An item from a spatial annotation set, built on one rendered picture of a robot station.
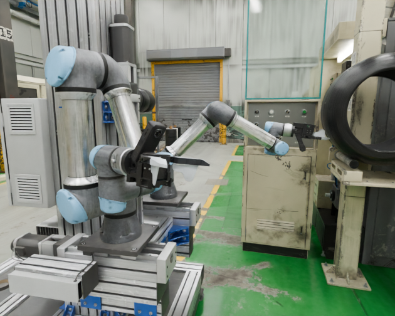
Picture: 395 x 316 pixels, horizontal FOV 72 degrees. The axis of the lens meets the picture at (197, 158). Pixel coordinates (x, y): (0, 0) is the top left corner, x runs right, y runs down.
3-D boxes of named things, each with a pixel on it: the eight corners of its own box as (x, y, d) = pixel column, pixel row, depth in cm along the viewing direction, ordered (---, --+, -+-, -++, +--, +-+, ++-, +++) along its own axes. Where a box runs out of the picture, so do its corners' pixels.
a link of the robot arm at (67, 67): (116, 217, 93) (107, 49, 84) (74, 232, 81) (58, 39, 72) (96, 209, 100) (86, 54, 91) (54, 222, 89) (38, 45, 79)
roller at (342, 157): (344, 153, 176) (340, 159, 178) (338, 150, 177) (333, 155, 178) (361, 163, 143) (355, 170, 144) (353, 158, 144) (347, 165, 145)
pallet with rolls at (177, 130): (163, 148, 896) (162, 124, 883) (187, 148, 891) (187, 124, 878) (155, 153, 778) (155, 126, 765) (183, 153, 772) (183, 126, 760)
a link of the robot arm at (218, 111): (217, 96, 139) (294, 143, 146) (214, 96, 150) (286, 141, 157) (205, 115, 140) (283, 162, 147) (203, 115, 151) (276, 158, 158)
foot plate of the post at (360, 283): (321, 264, 213) (321, 259, 213) (359, 269, 206) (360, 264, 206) (327, 284, 188) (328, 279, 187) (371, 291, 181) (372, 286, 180)
